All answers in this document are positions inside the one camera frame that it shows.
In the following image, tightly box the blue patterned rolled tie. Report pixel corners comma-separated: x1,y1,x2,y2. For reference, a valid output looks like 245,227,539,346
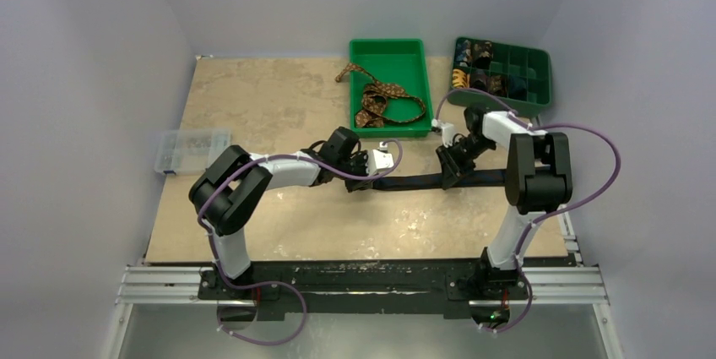
454,39,473,67

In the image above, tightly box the black mounting base rail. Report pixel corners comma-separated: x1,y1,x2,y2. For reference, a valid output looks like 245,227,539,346
198,258,529,324

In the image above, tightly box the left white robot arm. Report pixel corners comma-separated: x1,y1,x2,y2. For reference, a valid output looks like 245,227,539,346
189,127,393,299

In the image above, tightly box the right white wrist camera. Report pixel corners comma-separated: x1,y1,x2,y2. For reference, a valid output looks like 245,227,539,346
431,118,457,148

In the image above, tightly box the bright green plastic tray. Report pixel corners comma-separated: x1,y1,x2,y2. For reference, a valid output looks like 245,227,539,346
343,39,433,139

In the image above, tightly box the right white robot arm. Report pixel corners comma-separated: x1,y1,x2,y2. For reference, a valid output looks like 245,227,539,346
431,104,573,297

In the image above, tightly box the purple cable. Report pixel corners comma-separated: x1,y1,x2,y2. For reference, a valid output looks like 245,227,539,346
197,139,404,346
433,87,622,335

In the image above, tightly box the clear plastic parts box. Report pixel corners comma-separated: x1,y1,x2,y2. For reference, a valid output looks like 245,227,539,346
154,128,231,175

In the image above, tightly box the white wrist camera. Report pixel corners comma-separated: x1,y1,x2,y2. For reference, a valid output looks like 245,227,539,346
431,118,457,148
366,142,395,177

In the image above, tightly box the dark green compartment organizer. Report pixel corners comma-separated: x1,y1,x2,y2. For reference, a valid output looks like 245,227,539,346
448,37,552,119

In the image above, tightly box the orange striped rolled tie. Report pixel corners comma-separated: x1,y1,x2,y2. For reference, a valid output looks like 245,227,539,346
451,68,470,89

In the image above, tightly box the navy rolled tie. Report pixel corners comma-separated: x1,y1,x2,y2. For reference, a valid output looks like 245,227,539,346
507,75,528,101

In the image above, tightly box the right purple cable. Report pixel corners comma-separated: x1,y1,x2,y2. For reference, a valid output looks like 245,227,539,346
433,87,622,335

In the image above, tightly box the dark navy striped tie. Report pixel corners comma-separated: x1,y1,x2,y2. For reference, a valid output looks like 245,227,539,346
344,169,507,193

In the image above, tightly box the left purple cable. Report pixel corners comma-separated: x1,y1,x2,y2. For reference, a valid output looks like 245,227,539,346
197,139,404,346

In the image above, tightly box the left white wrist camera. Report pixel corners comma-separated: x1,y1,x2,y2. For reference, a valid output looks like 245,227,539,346
366,142,395,177

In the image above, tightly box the brown patterned tie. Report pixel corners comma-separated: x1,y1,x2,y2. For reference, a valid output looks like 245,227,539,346
334,63,427,128

